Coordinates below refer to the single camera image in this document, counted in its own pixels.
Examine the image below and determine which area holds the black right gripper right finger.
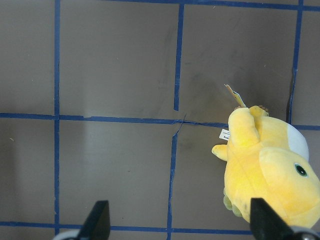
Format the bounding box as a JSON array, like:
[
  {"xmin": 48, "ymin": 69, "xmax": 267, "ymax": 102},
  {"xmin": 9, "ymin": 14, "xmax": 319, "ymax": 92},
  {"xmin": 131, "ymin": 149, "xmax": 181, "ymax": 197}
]
[{"xmin": 250, "ymin": 198, "xmax": 298, "ymax": 240}]

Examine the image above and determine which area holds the yellow plush dinosaur toy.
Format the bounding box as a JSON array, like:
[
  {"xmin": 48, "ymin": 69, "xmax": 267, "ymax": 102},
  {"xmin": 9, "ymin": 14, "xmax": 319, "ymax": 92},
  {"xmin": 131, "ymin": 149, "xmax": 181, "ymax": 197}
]
[{"xmin": 211, "ymin": 91, "xmax": 320, "ymax": 228}]

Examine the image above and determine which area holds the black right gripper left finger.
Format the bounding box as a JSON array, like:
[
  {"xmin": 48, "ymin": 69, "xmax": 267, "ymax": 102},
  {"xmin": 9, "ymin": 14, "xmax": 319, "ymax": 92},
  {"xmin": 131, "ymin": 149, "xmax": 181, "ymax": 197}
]
[{"xmin": 76, "ymin": 200, "xmax": 110, "ymax": 240}]

